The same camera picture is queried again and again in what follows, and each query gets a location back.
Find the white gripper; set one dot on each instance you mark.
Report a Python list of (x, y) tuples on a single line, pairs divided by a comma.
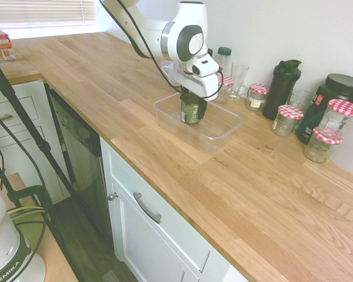
[(200, 85)]

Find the cereal jar dark green lid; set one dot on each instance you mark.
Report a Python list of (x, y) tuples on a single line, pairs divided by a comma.
[(189, 113)]

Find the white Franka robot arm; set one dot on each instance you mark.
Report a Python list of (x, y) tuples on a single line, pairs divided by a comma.
[(191, 38)]

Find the clear rectangular plastic container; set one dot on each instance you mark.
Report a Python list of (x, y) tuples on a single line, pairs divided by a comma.
[(223, 132)]

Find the glass jar red checked lid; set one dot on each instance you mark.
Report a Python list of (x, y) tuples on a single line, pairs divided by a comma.
[(285, 123), (256, 98), (320, 149), (338, 120), (226, 88)]

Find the white plastic mug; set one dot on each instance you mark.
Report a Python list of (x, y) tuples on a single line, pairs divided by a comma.
[(168, 72)]

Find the clear bottle green cap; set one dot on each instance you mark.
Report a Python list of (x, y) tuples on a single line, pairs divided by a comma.
[(223, 58)]

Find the dark green shaker bottle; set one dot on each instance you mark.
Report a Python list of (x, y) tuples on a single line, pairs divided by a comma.
[(279, 91)]

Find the clear glass tumbler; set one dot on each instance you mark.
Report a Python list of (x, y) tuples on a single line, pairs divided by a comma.
[(300, 98)]

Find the dark dishwasher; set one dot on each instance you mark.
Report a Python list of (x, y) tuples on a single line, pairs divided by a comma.
[(82, 152)]

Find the round silver cabinet knob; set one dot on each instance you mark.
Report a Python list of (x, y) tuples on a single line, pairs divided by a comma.
[(112, 196)]

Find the white kitchen cabinet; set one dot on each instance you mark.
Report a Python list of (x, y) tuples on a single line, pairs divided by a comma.
[(153, 235)]

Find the dark Vega protein tub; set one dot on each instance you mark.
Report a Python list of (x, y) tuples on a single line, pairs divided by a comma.
[(341, 85)]

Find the white window blind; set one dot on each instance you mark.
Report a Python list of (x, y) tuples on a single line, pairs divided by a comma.
[(41, 13)]

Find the orange white food box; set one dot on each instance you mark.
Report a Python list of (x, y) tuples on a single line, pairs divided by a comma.
[(6, 54), (1, 39)]

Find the black camera tripod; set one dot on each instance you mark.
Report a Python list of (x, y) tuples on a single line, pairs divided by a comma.
[(17, 102)]

